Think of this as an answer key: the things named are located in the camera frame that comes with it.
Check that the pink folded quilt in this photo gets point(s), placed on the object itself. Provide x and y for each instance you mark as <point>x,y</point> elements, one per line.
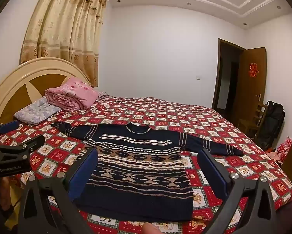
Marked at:
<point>72,95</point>

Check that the wooden chair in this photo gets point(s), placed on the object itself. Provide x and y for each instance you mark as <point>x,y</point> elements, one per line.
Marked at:
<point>249,124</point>

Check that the beige floral curtain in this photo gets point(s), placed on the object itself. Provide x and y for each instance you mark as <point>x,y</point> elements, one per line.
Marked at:
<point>67,29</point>

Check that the red plastic bags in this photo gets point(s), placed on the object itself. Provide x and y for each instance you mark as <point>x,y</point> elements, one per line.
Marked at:
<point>285,148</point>

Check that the red paper door decoration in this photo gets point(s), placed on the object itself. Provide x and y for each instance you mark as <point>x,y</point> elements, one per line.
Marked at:
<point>253,70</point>

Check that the brown wooden door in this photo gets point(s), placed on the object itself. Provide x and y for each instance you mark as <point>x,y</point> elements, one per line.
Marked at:
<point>250,97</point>

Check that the cream and brown headboard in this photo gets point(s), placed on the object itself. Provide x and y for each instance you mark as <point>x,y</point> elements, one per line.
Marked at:
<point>11,82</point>

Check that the dark wooden door frame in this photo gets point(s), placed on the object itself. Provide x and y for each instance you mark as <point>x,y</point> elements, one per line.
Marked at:
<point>219,73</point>

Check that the black bag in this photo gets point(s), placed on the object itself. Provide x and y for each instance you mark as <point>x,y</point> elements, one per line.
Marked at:
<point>271,124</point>

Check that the navy patterned knit sweater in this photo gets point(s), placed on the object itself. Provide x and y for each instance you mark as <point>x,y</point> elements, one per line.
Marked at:
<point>136,175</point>

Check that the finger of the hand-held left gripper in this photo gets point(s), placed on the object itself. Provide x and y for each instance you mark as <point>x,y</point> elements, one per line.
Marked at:
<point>26,145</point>
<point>9,126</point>

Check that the pale blue floral pillow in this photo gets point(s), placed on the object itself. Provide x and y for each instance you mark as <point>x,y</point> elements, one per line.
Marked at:
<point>36,111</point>

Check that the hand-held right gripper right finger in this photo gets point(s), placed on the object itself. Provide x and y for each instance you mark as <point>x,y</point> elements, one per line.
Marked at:
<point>213,173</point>

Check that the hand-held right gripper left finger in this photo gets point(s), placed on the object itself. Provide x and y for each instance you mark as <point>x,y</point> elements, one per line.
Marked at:
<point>83,169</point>

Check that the red checked bear-print bedsheet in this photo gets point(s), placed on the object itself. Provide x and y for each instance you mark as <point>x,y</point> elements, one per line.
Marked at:
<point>160,112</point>

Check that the person's right hand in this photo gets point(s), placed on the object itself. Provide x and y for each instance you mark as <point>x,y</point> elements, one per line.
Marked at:
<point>150,229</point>

